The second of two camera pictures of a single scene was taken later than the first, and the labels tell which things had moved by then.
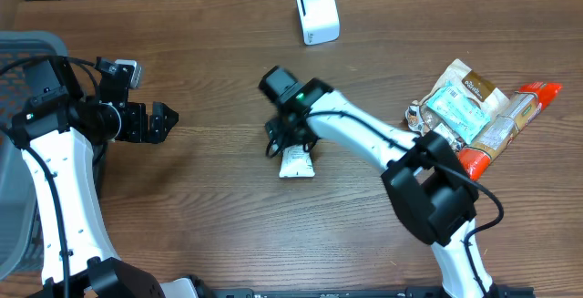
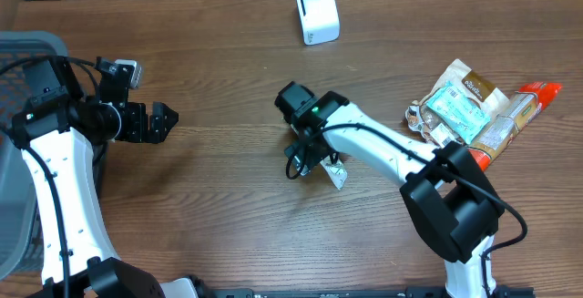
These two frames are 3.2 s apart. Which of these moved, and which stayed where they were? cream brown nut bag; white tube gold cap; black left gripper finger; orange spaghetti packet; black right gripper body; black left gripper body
Moved: white tube gold cap; black right gripper body
Stayed: orange spaghetti packet; black left gripper body; black left gripper finger; cream brown nut bag
